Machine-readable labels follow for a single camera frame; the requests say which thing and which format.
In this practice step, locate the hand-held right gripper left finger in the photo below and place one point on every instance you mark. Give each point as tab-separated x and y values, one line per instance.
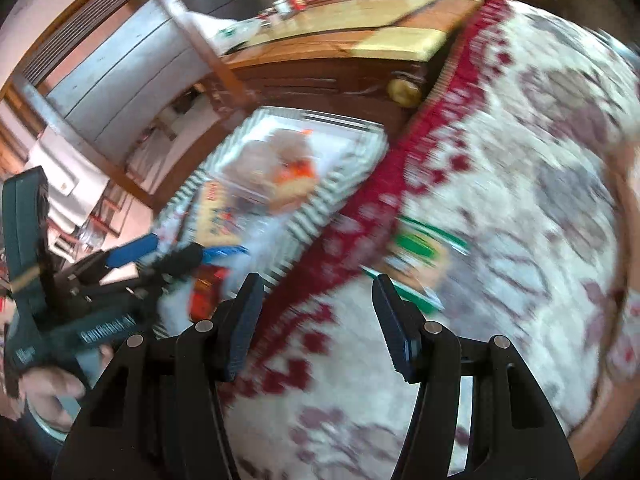
245	320

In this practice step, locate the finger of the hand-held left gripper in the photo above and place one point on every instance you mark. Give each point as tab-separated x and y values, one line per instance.
175	262
132	252

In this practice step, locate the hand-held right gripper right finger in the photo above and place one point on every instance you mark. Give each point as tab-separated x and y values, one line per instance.
397	335

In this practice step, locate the red snack packet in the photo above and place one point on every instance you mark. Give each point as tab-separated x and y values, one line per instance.
207	290

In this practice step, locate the beige cracker packet blue ends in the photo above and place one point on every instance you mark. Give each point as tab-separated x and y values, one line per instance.
220	220

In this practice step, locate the clear cracker packet green edges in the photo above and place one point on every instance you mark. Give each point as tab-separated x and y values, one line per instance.
415	255

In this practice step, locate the clear plastic snack bag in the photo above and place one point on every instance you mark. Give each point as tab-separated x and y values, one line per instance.
270	160

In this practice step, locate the green white striped box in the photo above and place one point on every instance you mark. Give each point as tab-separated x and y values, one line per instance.
330	190

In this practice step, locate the person's left hand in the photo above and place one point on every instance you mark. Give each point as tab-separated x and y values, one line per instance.
47	395

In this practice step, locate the floral plush blanket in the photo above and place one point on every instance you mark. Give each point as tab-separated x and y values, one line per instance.
500	210

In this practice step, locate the white plastic bag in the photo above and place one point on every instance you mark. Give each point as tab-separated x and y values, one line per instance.
225	32

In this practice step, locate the brass round knob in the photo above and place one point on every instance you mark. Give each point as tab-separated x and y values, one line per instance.
405	92

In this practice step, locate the wooden sideboard table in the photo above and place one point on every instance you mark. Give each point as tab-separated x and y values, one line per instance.
325	60

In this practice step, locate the yellow seat cushion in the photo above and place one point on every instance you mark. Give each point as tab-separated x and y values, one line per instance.
400	42

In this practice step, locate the wooden post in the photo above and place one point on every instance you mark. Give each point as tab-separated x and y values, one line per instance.
195	30

